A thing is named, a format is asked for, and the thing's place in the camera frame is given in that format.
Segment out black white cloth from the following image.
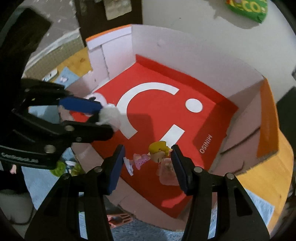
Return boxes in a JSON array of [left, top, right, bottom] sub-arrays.
[[96, 103, 121, 132]]

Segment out green haired doll figure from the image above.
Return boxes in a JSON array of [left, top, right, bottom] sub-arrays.
[[66, 161, 85, 176]]

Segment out green fuzzy ball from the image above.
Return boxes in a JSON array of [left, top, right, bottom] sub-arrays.
[[50, 161, 66, 177]]

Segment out pink plastic clip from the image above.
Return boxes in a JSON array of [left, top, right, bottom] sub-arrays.
[[107, 213, 133, 228]]

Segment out blonde girl figurine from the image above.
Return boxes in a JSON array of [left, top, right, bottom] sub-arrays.
[[123, 141, 172, 176]]

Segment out pink round case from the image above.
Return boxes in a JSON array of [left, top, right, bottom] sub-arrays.
[[86, 92, 108, 108]]

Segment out person's hand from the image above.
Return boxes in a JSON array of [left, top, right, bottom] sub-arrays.
[[10, 165, 16, 174]]

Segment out small lilac earbuds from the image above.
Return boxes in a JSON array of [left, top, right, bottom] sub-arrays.
[[60, 76, 68, 83]]

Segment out blue fluffy towel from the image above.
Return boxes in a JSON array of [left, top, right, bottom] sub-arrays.
[[21, 66, 276, 241]]

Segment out white remote device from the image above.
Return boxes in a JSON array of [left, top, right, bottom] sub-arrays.
[[42, 68, 58, 82]]

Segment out orange cardboard box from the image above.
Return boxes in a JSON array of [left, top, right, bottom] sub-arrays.
[[67, 24, 280, 230]]

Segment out dark wooden door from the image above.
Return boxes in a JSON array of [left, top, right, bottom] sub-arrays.
[[74, 0, 143, 43]]

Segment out green tote bag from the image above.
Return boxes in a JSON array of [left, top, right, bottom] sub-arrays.
[[225, 0, 268, 24]]

